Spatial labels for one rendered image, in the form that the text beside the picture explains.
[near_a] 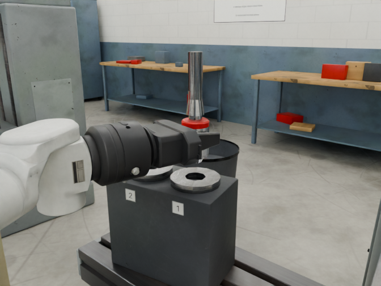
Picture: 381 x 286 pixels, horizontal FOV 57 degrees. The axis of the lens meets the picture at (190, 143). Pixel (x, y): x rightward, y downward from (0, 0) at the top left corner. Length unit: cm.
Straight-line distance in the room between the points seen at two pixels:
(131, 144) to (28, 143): 14
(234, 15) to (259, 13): 43
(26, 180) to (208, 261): 33
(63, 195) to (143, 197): 18
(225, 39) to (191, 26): 72
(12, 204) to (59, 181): 9
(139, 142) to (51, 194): 13
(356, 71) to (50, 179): 403
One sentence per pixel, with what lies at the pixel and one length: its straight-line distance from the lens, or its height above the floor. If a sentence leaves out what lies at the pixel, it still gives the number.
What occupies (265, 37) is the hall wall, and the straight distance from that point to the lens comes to 530.
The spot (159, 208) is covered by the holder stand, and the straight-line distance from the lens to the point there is 62.
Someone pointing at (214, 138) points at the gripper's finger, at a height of 121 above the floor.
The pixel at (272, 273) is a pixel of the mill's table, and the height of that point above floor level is 93.
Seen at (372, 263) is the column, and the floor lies 83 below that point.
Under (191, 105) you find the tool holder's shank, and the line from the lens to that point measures 58.
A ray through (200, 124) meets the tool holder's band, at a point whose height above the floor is 123.
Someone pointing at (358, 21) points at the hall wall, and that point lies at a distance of 484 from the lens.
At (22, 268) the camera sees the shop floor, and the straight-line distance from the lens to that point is 251.
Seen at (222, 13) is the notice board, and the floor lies 165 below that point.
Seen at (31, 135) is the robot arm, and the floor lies 127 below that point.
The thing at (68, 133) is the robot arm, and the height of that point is 126.
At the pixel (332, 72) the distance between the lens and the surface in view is 431.
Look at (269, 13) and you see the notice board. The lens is 529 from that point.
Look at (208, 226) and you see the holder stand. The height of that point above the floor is 108.
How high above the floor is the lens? 138
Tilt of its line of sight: 17 degrees down
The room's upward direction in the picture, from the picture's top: straight up
